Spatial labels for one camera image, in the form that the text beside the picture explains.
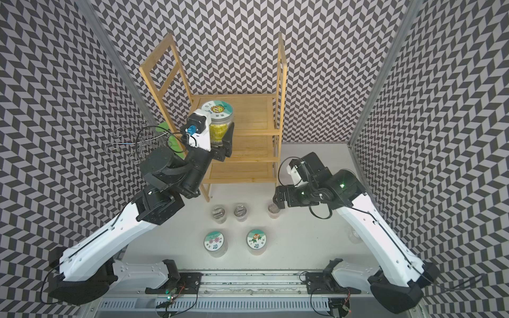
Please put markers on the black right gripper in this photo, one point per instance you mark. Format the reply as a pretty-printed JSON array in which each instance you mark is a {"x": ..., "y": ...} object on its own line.
[{"x": 293, "y": 201}]

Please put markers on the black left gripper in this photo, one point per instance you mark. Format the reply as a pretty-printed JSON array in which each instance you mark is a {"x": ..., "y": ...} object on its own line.
[{"x": 218, "y": 151}]

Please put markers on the sunflower seed jar yellow label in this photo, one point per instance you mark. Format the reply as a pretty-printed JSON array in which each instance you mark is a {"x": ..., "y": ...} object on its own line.
[{"x": 222, "y": 116}]

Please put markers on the jar with strawberry lid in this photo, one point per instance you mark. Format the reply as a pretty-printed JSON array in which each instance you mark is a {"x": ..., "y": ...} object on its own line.
[{"x": 256, "y": 241}]

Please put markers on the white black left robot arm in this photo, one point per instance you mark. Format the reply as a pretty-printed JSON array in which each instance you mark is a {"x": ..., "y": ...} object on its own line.
[{"x": 85, "y": 272}]

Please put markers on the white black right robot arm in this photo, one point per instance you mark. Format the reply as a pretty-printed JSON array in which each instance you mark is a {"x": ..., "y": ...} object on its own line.
[{"x": 398, "y": 281}]

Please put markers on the bamboo three-tier shelf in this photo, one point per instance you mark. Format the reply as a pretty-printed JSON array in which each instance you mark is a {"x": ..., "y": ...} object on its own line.
[{"x": 258, "y": 118}]

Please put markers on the small foil-lid cup pink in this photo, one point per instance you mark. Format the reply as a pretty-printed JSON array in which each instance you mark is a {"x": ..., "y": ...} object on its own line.
[{"x": 274, "y": 211}]

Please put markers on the small foil-lid cup middle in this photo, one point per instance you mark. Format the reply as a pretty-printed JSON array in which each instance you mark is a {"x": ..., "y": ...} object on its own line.
[{"x": 240, "y": 212}]

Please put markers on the green spray bottle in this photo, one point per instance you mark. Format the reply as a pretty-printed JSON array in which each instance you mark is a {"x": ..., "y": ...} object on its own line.
[{"x": 172, "y": 141}]

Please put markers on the small foil-lid cup left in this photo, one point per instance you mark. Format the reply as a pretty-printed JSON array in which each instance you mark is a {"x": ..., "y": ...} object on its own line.
[{"x": 219, "y": 214}]

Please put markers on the clear plastic cup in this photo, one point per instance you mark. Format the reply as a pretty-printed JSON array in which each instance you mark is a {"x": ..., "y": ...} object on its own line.
[{"x": 354, "y": 236}]

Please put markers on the jar with pink flower lid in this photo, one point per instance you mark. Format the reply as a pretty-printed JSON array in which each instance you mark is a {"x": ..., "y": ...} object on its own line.
[{"x": 215, "y": 243}]

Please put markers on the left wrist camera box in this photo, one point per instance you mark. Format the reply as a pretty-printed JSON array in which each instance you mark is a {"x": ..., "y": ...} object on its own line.
[{"x": 196, "y": 131}]

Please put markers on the chrome wire cup rack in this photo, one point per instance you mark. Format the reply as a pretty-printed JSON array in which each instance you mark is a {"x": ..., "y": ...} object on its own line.
[{"x": 132, "y": 144}]

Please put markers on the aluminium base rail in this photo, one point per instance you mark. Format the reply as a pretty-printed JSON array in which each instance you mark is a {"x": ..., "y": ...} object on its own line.
[{"x": 247, "y": 294}]

